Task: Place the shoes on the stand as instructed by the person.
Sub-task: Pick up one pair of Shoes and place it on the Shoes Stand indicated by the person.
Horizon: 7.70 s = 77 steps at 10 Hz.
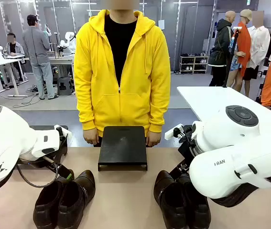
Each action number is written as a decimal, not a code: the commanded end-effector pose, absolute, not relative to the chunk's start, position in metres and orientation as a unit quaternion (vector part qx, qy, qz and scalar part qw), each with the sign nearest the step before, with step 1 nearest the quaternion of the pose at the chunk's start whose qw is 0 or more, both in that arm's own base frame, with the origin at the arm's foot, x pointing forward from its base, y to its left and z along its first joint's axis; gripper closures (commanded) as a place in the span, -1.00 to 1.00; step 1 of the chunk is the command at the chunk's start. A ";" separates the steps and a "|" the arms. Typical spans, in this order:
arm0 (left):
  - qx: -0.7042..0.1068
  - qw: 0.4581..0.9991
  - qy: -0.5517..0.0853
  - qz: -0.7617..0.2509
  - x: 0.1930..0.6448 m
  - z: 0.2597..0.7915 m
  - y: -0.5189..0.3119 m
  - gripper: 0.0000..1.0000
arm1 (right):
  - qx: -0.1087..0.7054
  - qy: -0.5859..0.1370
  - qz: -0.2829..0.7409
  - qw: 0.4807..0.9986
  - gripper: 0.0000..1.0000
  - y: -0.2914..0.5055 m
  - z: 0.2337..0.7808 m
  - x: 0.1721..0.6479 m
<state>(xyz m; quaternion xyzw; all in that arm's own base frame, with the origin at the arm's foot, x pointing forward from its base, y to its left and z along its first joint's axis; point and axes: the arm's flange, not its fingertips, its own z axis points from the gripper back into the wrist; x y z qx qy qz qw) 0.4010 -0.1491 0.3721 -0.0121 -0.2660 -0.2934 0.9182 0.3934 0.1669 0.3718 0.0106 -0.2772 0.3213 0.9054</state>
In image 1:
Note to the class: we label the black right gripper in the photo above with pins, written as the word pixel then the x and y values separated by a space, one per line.
pixel 186 148

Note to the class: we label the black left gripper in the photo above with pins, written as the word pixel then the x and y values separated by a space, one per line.
pixel 63 148

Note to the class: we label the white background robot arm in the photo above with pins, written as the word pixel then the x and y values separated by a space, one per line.
pixel 68 43

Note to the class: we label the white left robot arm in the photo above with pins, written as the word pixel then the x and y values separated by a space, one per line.
pixel 3 143

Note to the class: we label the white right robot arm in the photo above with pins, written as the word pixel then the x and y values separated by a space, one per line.
pixel 223 164

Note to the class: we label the black shoe stand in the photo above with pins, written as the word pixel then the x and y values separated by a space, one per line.
pixel 122 146

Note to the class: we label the person in yellow hoodie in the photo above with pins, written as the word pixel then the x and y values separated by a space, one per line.
pixel 144 83

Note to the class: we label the seated person in grey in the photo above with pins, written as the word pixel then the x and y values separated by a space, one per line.
pixel 14 48

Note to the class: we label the person's right hand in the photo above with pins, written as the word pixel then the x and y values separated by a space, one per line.
pixel 90 138

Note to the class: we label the person's left hand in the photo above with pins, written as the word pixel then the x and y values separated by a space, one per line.
pixel 153 139

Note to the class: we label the black leather buckle shoe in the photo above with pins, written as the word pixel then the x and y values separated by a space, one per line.
pixel 76 198
pixel 48 205
pixel 196 210
pixel 170 198

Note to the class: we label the white side table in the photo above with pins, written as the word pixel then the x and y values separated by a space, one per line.
pixel 204 100

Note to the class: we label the grey plastic stool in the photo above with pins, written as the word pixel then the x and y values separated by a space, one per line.
pixel 65 85

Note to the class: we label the white shoe rack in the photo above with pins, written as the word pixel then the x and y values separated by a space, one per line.
pixel 194 64

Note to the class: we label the standing man in grey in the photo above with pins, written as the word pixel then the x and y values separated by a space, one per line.
pixel 38 47

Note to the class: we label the mannequin in dark jacket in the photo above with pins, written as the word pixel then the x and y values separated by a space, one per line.
pixel 221 47

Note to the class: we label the mannequin in orange top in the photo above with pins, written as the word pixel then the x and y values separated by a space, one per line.
pixel 242 47

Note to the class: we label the black t-shirt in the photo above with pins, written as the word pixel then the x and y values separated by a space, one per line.
pixel 120 43

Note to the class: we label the figure in white shirt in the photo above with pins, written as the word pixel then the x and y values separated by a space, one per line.
pixel 259 47

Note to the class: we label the white paper sign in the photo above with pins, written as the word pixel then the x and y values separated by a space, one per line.
pixel 161 24

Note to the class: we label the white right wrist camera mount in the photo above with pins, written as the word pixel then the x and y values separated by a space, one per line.
pixel 172 133

